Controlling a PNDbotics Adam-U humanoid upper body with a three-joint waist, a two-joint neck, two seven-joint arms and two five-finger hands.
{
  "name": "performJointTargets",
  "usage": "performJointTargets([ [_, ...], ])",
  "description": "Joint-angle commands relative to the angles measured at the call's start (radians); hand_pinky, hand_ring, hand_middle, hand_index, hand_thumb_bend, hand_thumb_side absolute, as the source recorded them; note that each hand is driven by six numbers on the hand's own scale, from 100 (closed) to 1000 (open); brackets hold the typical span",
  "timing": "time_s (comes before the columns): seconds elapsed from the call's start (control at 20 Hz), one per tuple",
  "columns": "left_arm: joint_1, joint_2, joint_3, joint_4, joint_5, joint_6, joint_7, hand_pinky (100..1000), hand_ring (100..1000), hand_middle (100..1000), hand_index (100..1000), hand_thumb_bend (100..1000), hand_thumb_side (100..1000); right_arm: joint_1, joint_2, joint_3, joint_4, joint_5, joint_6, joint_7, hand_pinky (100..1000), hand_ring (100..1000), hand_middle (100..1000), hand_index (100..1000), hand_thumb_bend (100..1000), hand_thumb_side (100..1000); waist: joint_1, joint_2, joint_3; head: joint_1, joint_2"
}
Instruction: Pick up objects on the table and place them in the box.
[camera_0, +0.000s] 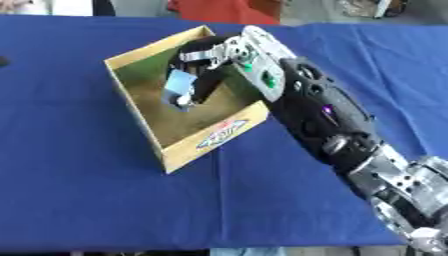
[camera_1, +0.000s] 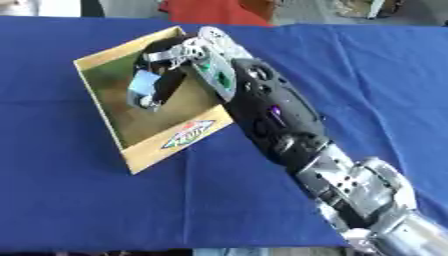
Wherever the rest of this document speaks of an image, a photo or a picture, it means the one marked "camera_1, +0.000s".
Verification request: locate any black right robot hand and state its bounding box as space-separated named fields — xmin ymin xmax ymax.
xmin=126 ymin=33 xmax=196 ymax=113

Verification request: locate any tan cardboard box green inside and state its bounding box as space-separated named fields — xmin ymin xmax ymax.
xmin=71 ymin=25 xmax=237 ymax=176

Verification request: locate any person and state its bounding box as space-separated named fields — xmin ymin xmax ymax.
xmin=155 ymin=0 xmax=277 ymax=27

